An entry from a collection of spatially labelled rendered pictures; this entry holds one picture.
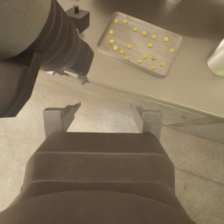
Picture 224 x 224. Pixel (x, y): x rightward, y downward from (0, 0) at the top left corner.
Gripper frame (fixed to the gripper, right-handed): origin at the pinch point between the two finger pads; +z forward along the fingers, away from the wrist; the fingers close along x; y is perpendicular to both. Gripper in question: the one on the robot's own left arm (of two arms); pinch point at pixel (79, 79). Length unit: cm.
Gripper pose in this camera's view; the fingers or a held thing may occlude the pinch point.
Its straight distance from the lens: 34.3
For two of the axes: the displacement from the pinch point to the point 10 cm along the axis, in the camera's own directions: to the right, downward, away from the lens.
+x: -9.3, -3.3, 1.3
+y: 3.3, -9.4, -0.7
